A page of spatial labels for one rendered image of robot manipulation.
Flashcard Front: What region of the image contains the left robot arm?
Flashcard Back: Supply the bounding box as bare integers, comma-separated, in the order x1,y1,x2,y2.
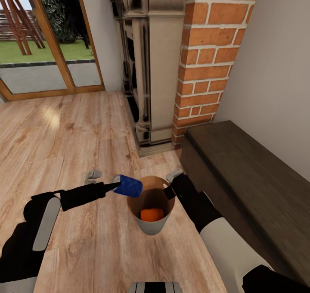
0,169,121,293

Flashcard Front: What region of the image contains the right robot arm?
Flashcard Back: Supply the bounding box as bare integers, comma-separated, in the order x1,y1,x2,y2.
163,168,310,293

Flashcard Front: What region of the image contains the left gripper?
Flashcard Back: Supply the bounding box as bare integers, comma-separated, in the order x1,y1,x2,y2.
76,182,121,206

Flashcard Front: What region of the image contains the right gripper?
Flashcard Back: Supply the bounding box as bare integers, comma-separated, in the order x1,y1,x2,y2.
163,184,176,200

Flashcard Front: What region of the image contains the can of soda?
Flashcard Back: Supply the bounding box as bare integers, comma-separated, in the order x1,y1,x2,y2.
139,207,165,221
111,175,143,199

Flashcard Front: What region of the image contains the trash can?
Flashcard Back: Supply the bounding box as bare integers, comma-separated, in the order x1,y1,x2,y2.
127,176,175,236

